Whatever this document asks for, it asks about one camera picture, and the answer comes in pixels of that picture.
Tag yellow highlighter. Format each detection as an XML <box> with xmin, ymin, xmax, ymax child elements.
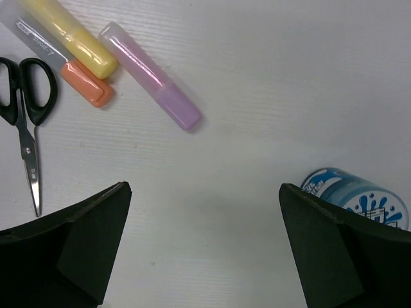
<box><xmin>19</xmin><ymin>0</ymin><xmax>118</xmax><ymax>80</ymax></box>

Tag purple highlighter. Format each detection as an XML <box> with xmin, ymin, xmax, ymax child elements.
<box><xmin>98</xmin><ymin>22</ymin><xmax>202</xmax><ymax>131</ymax></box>

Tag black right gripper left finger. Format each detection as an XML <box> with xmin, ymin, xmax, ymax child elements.
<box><xmin>1</xmin><ymin>182</ymin><xmax>132</xmax><ymax>307</ymax></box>

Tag black handled scissors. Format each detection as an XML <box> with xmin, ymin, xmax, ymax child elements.
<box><xmin>1</xmin><ymin>57</ymin><xmax>58</xmax><ymax>218</ymax></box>

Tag orange highlighter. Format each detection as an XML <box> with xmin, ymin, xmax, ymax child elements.
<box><xmin>1</xmin><ymin>1</ymin><xmax>114</xmax><ymax>108</ymax></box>

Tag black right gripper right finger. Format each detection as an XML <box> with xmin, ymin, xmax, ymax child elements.
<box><xmin>279</xmin><ymin>184</ymin><xmax>410</xmax><ymax>307</ymax></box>

